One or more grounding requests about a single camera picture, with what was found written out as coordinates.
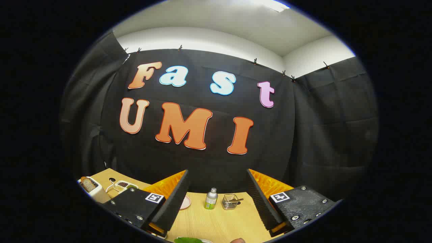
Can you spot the white square plate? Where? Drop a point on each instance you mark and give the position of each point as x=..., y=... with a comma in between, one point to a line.
x=206, y=241

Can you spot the pink plate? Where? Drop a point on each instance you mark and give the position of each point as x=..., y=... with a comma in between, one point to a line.
x=185, y=202

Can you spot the green metal bottle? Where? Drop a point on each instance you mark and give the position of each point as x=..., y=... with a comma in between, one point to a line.
x=211, y=200

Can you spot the white divided seasoning dish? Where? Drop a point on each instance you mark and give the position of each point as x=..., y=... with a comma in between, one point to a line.
x=123, y=185

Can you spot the wooden utensil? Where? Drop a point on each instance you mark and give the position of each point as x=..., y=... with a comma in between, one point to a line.
x=236, y=200

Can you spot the white toaster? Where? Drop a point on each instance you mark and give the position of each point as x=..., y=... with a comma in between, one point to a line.
x=99, y=195

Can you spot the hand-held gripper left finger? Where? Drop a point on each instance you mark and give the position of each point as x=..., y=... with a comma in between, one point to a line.
x=173, y=206

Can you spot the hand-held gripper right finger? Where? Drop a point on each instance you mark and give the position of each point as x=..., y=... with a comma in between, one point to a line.
x=261, y=202

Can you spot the white bread slice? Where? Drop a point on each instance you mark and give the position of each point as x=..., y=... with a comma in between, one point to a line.
x=89, y=184

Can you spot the green lettuce leaf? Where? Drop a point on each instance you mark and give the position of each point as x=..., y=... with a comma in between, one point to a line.
x=187, y=240

